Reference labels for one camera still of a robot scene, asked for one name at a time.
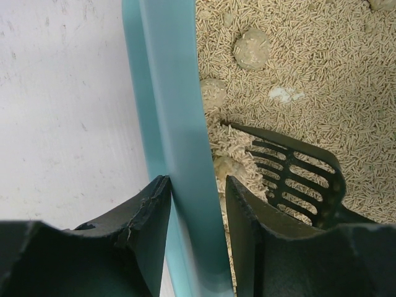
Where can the litter clump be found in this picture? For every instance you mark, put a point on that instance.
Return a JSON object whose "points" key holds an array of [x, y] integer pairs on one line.
{"points": [[382, 5], [213, 93], [226, 166], [252, 50]]}

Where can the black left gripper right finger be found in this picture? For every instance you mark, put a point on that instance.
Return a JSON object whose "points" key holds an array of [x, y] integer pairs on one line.
{"points": [[277, 255]]}

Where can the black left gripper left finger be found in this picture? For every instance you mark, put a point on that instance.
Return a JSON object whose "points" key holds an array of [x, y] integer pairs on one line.
{"points": [[120, 253]]}

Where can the beige pellet cat litter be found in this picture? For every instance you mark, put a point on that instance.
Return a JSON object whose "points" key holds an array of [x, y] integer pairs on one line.
{"points": [[329, 81]]}

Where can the teal plastic litter box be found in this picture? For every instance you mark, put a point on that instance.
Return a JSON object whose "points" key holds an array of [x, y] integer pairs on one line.
{"points": [[162, 51]]}

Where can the black slotted litter scoop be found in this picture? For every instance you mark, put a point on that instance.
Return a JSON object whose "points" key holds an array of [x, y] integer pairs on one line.
{"points": [[304, 181]]}

